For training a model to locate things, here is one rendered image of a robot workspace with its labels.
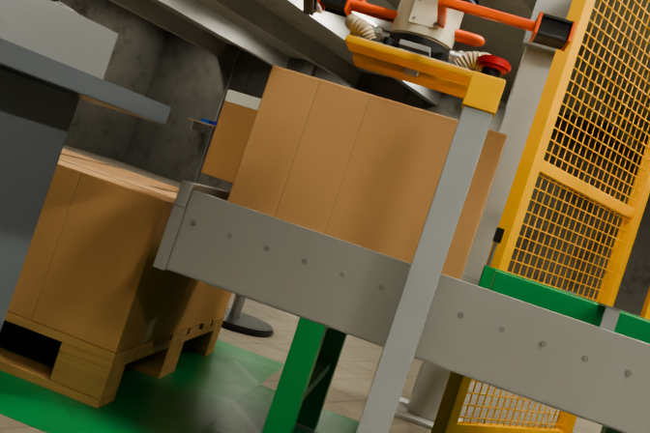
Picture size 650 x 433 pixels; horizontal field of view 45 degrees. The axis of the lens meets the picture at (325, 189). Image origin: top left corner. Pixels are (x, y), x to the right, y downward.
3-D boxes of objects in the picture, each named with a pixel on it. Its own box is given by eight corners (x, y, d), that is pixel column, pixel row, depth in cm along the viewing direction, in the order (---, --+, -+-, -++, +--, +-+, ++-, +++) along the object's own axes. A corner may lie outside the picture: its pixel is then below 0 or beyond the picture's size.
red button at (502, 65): (504, 87, 159) (510, 68, 159) (507, 79, 152) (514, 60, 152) (470, 76, 160) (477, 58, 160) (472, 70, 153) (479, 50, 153)
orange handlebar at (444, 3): (520, 63, 207) (524, 50, 207) (536, 34, 177) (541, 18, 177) (198, -30, 220) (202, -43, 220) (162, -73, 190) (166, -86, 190)
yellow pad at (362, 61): (469, 101, 219) (475, 83, 219) (471, 94, 209) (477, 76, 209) (355, 66, 224) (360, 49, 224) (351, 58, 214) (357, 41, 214)
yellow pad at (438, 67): (473, 87, 200) (480, 69, 200) (476, 79, 190) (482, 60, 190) (348, 50, 205) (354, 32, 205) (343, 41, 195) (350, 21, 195)
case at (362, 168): (457, 289, 221) (501, 156, 222) (454, 297, 182) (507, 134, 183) (263, 222, 233) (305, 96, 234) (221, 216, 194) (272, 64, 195)
